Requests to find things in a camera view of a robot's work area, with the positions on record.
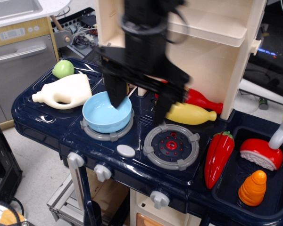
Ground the grey stove knob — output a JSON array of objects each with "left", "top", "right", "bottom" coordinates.
[
  {"left": 67, "top": 152, "right": 85, "bottom": 169},
  {"left": 94, "top": 164, "right": 112, "bottom": 182},
  {"left": 150, "top": 191, "right": 170, "bottom": 210}
]

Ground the black computer case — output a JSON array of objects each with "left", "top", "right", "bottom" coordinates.
[{"left": 0, "top": 128, "right": 23, "bottom": 203}]

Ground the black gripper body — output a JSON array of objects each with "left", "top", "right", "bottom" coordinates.
[{"left": 97, "top": 28, "right": 189, "bottom": 93}]

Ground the red toy meat slice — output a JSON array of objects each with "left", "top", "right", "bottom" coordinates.
[{"left": 240, "top": 138, "right": 283, "bottom": 171}]

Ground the grey left burner ring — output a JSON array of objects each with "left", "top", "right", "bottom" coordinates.
[{"left": 80, "top": 108, "right": 135, "bottom": 142}]

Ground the orange toy carrot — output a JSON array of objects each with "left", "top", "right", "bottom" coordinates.
[{"left": 238, "top": 170, "right": 267, "bottom": 207}]

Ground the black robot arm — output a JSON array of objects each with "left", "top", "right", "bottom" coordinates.
[{"left": 97, "top": 0, "right": 190, "bottom": 124}]

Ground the cream toy kitchen shelf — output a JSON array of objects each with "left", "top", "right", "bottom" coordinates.
[{"left": 95, "top": 0, "right": 266, "bottom": 120}]

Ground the red toy ketchup bottle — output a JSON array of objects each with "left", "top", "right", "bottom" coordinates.
[{"left": 155, "top": 80, "right": 224, "bottom": 114}]

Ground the grey middle stove knob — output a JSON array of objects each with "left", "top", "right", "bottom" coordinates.
[{"left": 94, "top": 164, "right": 112, "bottom": 182}]

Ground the yellow toy bottle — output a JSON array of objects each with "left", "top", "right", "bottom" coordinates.
[{"left": 165, "top": 102, "right": 217, "bottom": 125}]

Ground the grey oval button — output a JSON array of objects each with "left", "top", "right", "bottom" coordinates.
[{"left": 117, "top": 145, "right": 136, "bottom": 158}]

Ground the red toy chili pepper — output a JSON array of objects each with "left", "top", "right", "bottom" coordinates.
[{"left": 204, "top": 131, "right": 234, "bottom": 189}]

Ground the small green can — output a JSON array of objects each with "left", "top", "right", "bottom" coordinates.
[{"left": 259, "top": 97, "right": 269, "bottom": 110}]

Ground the grey right burner ring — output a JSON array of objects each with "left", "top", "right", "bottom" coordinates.
[{"left": 142, "top": 120, "right": 200, "bottom": 171}]

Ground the black monitor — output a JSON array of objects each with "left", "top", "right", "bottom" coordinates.
[{"left": 243, "top": 0, "right": 283, "bottom": 96}]

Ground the cream toy milk jug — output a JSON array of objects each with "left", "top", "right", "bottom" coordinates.
[{"left": 32, "top": 73, "right": 92, "bottom": 110}]

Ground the grey burner ring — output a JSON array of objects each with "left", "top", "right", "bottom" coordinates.
[
  {"left": 80, "top": 108, "right": 135, "bottom": 142},
  {"left": 142, "top": 120, "right": 200, "bottom": 171}
]

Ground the green toy apple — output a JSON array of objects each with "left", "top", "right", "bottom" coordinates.
[{"left": 52, "top": 60, "right": 75, "bottom": 79}]

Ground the grey right stove knob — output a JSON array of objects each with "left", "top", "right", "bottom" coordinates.
[{"left": 150, "top": 191, "right": 170, "bottom": 210}]

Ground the toy dishwasher wooden cabinet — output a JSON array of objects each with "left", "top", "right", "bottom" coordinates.
[{"left": 0, "top": 0, "right": 70, "bottom": 125}]

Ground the aluminium frame rail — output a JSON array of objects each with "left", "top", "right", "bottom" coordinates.
[{"left": 47, "top": 174, "right": 84, "bottom": 226}]

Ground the light blue plastic bowl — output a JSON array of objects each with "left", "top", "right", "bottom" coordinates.
[{"left": 82, "top": 91, "right": 132, "bottom": 133}]

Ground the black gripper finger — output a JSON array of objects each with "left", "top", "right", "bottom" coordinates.
[
  {"left": 103, "top": 72, "right": 128, "bottom": 108},
  {"left": 154, "top": 87, "right": 185, "bottom": 124}
]

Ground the grey left stove knob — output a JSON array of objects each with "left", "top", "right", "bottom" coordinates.
[{"left": 67, "top": 152, "right": 85, "bottom": 169}]

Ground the electronics board with wires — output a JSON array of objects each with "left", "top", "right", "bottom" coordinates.
[{"left": 51, "top": 8, "right": 98, "bottom": 59}]

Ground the navy toy kitchen counter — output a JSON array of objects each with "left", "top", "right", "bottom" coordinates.
[{"left": 11, "top": 57, "right": 283, "bottom": 226}]

